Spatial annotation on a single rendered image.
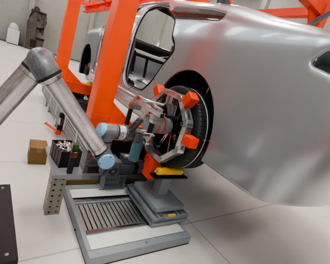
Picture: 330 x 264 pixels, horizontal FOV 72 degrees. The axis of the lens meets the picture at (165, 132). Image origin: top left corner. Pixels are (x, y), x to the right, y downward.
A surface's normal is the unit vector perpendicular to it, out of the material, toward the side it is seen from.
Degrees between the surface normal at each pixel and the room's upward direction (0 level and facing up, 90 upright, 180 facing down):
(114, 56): 90
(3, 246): 0
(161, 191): 90
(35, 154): 90
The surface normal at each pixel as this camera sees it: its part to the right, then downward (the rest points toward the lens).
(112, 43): 0.53, 0.37
